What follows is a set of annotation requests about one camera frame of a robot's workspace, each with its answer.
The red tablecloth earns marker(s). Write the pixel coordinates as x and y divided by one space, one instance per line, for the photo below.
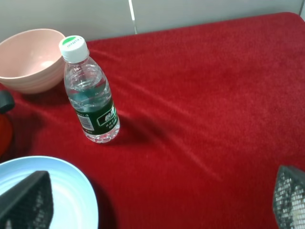
208 114

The pink bowl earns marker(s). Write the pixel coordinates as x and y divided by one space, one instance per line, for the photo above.
31 61

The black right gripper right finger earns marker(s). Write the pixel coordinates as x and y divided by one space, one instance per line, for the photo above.
289 198

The red pot black handles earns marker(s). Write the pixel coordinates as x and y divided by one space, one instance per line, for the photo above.
7 103

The light blue plate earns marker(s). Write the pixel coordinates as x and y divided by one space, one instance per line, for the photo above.
74 200

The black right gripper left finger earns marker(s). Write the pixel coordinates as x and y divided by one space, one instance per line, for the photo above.
28 204

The clear water bottle green label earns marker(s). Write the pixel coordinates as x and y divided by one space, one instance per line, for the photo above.
88 91

